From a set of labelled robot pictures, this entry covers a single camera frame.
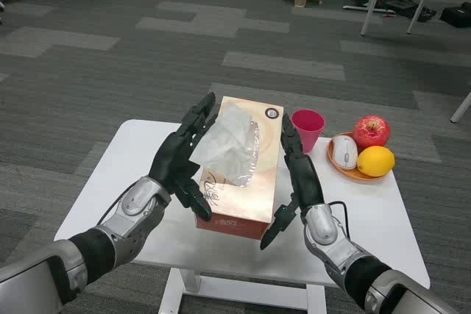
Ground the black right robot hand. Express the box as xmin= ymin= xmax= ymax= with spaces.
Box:
xmin=259 ymin=113 xmax=325 ymax=251

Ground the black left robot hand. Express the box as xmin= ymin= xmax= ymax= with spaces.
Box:
xmin=148 ymin=91 xmax=219 ymax=222

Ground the orange tissue box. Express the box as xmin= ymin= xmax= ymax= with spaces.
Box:
xmin=194 ymin=96 xmax=285 ymax=241

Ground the white tissue sheet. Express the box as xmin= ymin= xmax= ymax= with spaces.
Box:
xmin=189 ymin=104 xmax=255 ymax=172

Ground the orange plate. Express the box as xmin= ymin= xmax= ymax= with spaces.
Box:
xmin=327 ymin=132 xmax=394 ymax=182

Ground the white computer mouse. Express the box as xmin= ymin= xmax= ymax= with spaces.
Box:
xmin=331 ymin=135 xmax=359 ymax=171

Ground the pink plastic cup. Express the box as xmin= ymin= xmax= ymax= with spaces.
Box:
xmin=291 ymin=109 xmax=327 ymax=153

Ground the yellow lemon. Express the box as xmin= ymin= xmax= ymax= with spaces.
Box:
xmin=356 ymin=146 xmax=396 ymax=178

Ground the red apple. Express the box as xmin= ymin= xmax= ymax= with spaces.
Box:
xmin=353 ymin=115 xmax=392 ymax=148

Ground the white furniture leg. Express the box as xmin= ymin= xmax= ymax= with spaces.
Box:
xmin=450 ymin=91 xmax=471 ymax=124

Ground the black case on floor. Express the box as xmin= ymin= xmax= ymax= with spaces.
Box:
xmin=440 ymin=2 xmax=471 ymax=29

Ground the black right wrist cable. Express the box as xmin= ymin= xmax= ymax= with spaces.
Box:
xmin=329 ymin=201 xmax=350 ymax=238

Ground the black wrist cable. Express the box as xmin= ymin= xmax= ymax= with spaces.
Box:
xmin=329 ymin=201 xmax=350 ymax=238
xmin=96 ymin=184 xmax=130 ymax=226

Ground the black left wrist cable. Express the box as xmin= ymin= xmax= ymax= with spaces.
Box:
xmin=96 ymin=184 xmax=130 ymax=226

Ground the white table base frame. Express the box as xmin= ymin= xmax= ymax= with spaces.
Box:
xmin=157 ymin=268 xmax=327 ymax=314

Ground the black device with cables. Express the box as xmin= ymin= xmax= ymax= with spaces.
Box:
xmin=386 ymin=0 xmax=437 ymax=23

